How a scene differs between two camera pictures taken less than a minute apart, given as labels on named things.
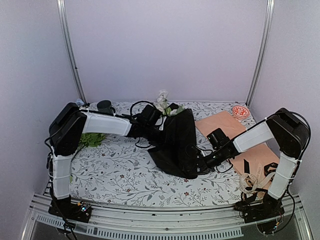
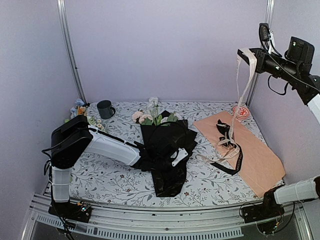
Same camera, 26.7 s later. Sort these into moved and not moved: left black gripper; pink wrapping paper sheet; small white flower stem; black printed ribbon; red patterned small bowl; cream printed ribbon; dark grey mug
Moved: cream printed ribbon; small white flower stem; black printed ribbon; left black gripper
Not moved: dark grey mug; red patterned small bowl; pink wrapping paper sheet
